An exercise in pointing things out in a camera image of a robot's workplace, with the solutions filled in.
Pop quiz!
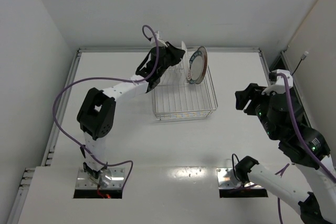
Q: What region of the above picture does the white plate with teal rim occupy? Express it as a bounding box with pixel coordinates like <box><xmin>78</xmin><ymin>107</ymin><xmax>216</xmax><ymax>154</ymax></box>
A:
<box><xmin>181</xmin><ymin>41</ymin><xmax>190</xmax><ymax>82</ymax></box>

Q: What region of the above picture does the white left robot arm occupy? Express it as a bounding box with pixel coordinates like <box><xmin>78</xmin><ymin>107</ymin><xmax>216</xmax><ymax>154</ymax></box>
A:
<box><xmin>77</xmin><ymin>43</ymin><xmax>185</xmax><ymax>180</ymax></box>

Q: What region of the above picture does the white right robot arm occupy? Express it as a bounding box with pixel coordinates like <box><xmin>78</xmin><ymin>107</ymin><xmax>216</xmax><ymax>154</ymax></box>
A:
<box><xmin>170</xmin><ymin>47</ymin><xmax>335</xmax><ymax>223</ymax></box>

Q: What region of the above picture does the plate with brown patterned rim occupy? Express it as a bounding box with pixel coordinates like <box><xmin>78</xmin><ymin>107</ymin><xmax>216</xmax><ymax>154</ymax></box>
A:
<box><xmin>187</xmin><ymin>46</ymin><xmax>208</xmax><ymax>84</ymax></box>

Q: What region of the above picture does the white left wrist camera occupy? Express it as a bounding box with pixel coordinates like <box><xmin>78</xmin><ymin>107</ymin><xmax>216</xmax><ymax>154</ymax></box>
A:
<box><xmin>150</xmin><ymin>30</ymin><xmax>167</xmax><ymax>47</ymax></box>

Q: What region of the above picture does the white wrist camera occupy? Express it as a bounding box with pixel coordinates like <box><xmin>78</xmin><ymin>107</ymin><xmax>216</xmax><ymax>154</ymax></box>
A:
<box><xmin>150</xmin><ymin>30</ymin><xmax>167</xmax><ymax>47</ymax></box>
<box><xmin>262</xmin><ymin>69</ymin><xmax>293</xmax><ymax>95</ymax></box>

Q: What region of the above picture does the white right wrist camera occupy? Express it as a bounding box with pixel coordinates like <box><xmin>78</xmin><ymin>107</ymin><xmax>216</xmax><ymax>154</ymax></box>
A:
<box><xmin>262</xmin><ymin>69</ymin><xmax>293</xmax><ymax>95</ymax></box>

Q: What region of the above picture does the metal wire dish rack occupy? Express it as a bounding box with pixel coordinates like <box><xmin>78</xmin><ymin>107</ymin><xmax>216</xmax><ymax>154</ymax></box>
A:
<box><xmin>152</xmin><ymin>61</ymin><xmax>218</xmax><ymax>121</ymax></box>

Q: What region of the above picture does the black wall cable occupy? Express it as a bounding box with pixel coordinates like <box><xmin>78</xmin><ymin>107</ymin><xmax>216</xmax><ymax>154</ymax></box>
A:
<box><xmin>291</xmin><ymin>51</ymin><xmax>308</xmax><ymax>76</ymax></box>

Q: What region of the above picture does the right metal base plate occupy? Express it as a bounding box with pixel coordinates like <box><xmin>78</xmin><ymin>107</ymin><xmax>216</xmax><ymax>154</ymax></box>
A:
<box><xmin>216</xmin><ymin>167</ymin><xmax>263</xmax><ymax>190</ymax></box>

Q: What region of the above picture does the metal base plate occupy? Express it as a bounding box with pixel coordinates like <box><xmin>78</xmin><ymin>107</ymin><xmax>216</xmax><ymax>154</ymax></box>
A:
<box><xmin>216</xmin><ymin>167</ymin><xmax>263</xmax><ymax>190</ymax></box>
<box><xmin>75</xmin><ymin>167</ymin><xmax>125</xmax><ymax>190</ymax></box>

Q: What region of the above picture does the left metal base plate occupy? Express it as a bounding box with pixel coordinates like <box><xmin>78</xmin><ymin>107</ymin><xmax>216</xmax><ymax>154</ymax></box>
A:
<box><xmin>75</xmin><ymin>167</ymin><xmax>125</xmax><ymax>190</ymax></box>

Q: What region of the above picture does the aluminium table edge frame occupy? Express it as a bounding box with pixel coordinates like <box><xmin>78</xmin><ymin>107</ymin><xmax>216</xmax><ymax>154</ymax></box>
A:
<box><xmin>7</xmin><ymin>46</ymin><xmax>313</xmax><ymax>224</ymax></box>

